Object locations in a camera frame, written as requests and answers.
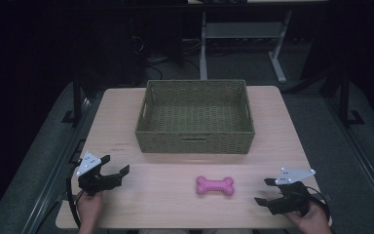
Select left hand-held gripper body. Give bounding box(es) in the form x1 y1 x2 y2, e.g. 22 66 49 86
75 151 119 197

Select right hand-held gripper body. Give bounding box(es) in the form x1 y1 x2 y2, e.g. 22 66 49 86
268 167 317 217

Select pink bone-shaped dog toy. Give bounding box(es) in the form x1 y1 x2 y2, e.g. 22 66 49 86
195 175 236 197

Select green woven basket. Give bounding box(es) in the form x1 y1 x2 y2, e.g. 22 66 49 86
134 79 256 155

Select person's left hand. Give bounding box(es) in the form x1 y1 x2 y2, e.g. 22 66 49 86
76 189 104 229

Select person's right hand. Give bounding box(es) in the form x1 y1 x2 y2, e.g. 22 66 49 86
284 201 334 234

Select black metal stand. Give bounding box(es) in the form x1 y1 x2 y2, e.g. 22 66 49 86
60 66 94 125
320 67 366 127

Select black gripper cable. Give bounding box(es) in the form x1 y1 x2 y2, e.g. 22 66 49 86
305 185 332 222
65 164 83 229

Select grey metal floor rail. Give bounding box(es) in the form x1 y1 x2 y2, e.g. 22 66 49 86
324 96 374 225
19 94 94 234

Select bundle of floor cables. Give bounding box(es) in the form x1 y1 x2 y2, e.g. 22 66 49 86
132 35 203 82

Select grey metal desk frame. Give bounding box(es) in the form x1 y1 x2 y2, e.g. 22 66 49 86
198 9 294 84

